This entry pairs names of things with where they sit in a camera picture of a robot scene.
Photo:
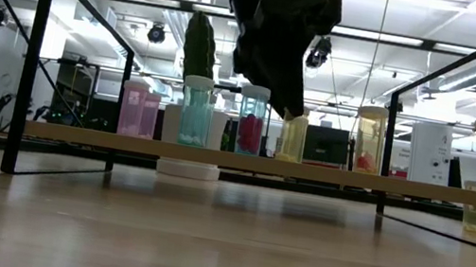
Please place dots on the teal bottle white tablets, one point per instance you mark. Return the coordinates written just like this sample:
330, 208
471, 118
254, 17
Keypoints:
195, 117

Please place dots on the short yellow-orange pill bottle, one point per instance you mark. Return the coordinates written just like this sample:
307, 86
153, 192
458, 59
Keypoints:
472, 209

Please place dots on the black robot arms green lights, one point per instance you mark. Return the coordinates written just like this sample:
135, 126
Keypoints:
56, 116

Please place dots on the black metal rack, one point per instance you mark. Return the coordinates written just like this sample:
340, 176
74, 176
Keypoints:
72, 88

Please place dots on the pink pill bottle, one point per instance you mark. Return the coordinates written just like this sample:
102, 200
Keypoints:
152, 115
131, 109

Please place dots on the black aluminium rig frame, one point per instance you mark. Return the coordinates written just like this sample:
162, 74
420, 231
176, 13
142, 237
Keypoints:
306, 188

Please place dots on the black monitor with logo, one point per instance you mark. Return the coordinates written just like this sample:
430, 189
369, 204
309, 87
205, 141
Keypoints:
327, 143

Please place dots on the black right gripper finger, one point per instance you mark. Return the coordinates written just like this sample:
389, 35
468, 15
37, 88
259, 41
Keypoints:
277, 68

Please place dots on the green cactus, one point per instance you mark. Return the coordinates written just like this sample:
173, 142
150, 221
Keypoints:
199, 46

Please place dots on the wooden shelf black metal frame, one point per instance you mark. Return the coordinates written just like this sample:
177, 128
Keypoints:
332, 176

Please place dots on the yellow pill bottle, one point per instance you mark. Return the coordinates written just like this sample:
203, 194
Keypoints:
292, 137

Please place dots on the white cylindrical appliance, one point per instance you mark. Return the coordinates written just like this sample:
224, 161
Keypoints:
428, 154

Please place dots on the blue bottle red pills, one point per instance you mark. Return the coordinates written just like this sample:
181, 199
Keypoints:
249, 130

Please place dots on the yellow bottle red pills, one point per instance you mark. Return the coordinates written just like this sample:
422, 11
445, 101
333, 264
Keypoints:
368, 144

